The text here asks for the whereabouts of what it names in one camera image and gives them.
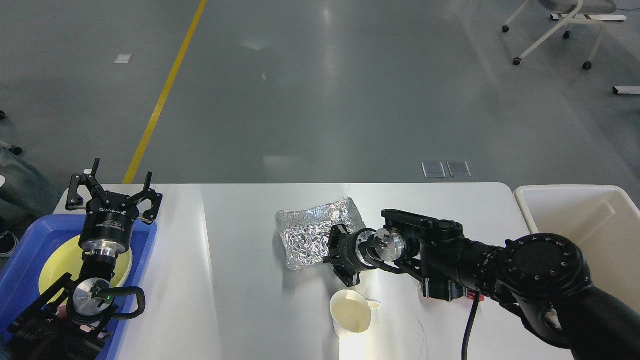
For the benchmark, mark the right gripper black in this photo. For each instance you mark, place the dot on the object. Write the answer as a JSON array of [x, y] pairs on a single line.
[[349, 264]]

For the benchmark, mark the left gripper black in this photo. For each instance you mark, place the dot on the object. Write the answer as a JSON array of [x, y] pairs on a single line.
[[107, 225]]

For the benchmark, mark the foil tray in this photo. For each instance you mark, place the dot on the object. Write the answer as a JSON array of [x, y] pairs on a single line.
[[305, 233]]

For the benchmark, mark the white paper cup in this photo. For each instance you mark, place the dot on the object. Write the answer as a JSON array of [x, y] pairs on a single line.
[[350, 313]]

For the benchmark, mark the yellow plastic plate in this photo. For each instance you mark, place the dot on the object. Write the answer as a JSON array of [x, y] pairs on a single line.
[[67, 259]]

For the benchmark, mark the pink mug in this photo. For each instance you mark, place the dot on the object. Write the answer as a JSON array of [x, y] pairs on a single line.
[[62, 313]]

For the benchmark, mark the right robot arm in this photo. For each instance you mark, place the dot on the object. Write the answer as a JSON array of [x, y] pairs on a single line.
[[544, 279]]

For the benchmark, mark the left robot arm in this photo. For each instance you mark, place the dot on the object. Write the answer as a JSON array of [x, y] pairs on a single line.
[[69, 320]]

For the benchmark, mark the person in grey trousers sneakers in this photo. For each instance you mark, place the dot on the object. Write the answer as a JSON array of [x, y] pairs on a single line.
[[26, 188]]

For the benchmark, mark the office chair wheel base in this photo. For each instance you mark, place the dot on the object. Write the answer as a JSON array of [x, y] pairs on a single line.
[[14, 149]]

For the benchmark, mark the left floor outlet plate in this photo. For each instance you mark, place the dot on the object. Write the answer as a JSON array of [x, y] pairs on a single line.
[[433, 169]]

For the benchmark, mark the floor outlet plate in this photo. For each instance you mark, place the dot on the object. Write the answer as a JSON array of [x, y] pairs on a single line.
[[433, 169], [459, 169]]

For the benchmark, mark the crushed red soda can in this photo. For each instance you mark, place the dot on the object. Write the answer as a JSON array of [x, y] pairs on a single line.
[[473, 295]]

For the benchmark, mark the right floor outlet plate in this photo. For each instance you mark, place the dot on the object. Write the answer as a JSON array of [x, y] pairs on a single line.
[[459, 169]]

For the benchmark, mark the white plastic bin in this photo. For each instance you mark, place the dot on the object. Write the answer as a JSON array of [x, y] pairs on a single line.
[[603, 221]]

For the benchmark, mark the white furniture leg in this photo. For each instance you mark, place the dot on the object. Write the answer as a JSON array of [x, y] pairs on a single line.
[[626, 90]]

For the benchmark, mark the white rolling chair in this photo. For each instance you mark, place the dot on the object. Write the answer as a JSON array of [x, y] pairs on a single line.
[[576, 12]]

